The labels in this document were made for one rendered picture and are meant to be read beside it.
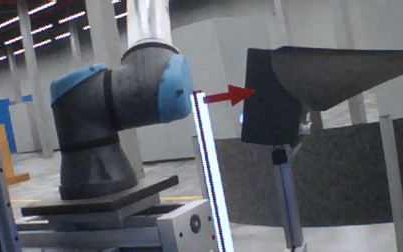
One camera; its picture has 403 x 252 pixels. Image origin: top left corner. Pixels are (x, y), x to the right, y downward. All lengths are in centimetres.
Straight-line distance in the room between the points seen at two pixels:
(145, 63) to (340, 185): 152
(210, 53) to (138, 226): 937
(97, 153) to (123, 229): 15
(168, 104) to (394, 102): 615
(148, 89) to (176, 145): 1010
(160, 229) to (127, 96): 24
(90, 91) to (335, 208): 160
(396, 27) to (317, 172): 466
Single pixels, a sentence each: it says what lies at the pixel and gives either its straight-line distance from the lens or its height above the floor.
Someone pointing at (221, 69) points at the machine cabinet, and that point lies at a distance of 1034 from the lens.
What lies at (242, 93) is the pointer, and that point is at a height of 118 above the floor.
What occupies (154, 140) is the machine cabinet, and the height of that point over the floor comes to 41.
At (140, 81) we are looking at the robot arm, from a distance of 113.
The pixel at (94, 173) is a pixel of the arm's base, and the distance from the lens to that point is 116.
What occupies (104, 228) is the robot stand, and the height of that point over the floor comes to 98.
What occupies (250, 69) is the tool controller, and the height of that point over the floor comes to 121.
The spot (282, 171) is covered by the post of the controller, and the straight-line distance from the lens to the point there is 122.
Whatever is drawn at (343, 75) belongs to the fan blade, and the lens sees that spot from 69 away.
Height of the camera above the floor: 119
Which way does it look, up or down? 3 degrees down
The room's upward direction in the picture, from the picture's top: 11 degrees counter-clockwise
